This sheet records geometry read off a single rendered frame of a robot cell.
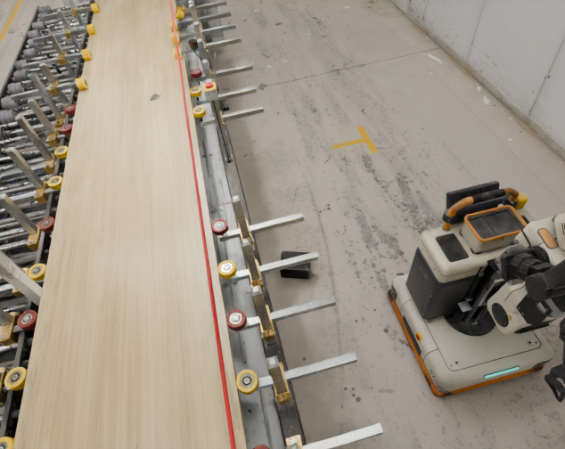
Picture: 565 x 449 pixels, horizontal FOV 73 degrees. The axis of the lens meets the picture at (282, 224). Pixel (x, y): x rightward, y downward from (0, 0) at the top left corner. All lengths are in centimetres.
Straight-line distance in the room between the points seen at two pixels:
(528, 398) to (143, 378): 198
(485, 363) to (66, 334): 195
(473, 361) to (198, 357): 139
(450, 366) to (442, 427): 36
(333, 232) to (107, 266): 164
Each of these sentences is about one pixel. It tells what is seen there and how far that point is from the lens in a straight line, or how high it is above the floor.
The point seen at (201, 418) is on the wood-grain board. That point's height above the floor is 90.
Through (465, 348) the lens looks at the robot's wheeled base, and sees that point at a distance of 229.
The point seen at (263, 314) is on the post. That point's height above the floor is 99.
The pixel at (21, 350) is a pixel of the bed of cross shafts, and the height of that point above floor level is 84.
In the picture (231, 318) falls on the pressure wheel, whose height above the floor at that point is 90.
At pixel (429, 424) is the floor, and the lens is 242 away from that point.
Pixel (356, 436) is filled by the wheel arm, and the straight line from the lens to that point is 152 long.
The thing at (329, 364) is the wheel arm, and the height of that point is 84.
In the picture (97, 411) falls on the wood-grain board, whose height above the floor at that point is 90.
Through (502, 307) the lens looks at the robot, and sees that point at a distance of 187.
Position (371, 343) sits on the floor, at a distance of 250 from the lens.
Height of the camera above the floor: 231
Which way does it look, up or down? 51 degrees down
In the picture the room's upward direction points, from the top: 9 degrees counter-clockwise
